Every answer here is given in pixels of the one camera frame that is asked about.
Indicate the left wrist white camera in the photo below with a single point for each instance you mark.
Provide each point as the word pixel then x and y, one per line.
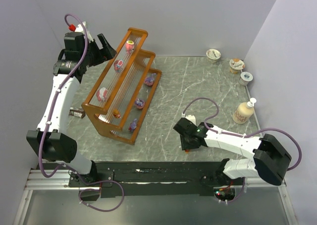
pixel 81 28

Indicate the pink pot toy green top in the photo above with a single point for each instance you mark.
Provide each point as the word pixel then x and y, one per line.
pixel 129 46

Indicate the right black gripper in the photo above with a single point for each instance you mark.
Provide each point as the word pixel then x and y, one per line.
pixel 184 143

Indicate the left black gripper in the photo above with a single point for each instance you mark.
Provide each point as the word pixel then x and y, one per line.
pixel 99 49

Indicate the pink egg toy blue spots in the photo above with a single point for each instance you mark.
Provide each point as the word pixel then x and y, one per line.
pixel 118 65

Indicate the wrist white camera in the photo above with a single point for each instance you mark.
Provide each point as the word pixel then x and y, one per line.
pixel 189 117
pixel 81 28

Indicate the white yogurt cup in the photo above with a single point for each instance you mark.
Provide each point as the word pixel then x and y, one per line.
pixel 213 55

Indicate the small purple bunny toy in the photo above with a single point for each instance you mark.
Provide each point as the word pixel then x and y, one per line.
pixel 133 125

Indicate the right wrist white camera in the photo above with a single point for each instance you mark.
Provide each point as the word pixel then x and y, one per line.
pixel 189 117

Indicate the brown chocolate bar wrapper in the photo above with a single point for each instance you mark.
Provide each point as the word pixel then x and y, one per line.
pixel 77 112

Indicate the beige soap pump bottle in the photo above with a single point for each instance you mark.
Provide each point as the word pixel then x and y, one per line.
pixel 244 111

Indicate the orange wooden tiered shelf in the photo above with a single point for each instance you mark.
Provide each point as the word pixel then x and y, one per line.
pixel 123 89

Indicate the pink ball purple bunny toy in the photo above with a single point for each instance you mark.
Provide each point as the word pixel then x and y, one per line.
pixel 139 103

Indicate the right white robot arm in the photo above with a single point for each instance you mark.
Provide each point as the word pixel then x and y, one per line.
pixel 262 157

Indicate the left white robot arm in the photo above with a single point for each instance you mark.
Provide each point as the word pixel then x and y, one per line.
pixel 50 141

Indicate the orange yogurt cup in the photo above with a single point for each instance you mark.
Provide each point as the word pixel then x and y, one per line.
pixel 236 65

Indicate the pink egg toy white frill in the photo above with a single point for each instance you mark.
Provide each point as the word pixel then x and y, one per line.
pixel 101 94

